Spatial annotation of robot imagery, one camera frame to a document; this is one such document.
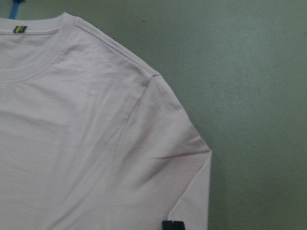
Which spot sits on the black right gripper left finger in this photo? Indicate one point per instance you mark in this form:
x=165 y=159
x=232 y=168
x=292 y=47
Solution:
x=167 y=225

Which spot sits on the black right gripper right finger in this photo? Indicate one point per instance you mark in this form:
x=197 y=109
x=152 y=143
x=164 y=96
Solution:
x=178 y=225

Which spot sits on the pink Snoopy t-shirt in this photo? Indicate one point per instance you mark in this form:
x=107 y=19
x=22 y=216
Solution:
x=91 y=137

